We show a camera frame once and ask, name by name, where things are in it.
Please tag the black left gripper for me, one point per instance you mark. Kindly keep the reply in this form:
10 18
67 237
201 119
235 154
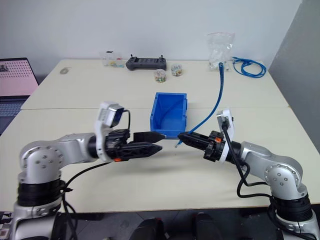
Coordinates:
116 143

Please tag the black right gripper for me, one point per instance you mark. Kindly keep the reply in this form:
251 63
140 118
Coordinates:
215 147

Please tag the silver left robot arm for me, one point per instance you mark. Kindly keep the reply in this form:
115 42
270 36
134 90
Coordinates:
50 152

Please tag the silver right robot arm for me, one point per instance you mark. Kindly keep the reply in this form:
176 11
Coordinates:
280 172

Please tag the blue plastic bin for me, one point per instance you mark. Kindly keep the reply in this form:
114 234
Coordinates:
170 120

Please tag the small clear jar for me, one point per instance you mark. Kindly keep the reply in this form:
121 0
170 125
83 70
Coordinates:
160 76
177 70

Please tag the black handheld controller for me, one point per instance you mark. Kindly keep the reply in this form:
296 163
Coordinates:
146 63

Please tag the dark rounded shape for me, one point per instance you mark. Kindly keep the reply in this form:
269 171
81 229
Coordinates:
147 230

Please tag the clear plastic parts box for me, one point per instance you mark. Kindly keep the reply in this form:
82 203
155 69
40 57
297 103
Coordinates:
111 60

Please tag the clear plastic zip bag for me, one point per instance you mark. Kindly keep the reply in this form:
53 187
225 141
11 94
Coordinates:
220 47

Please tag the small grey round disc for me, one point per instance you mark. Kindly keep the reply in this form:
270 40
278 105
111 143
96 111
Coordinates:
64 71

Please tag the open laptop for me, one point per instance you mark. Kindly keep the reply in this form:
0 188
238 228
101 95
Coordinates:
15 82

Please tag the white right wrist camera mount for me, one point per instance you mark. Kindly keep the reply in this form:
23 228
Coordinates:
228 120

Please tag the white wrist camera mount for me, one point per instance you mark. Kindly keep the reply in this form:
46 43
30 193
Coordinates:
105 115
228 120

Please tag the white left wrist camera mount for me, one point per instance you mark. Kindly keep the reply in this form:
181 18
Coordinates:
105 115

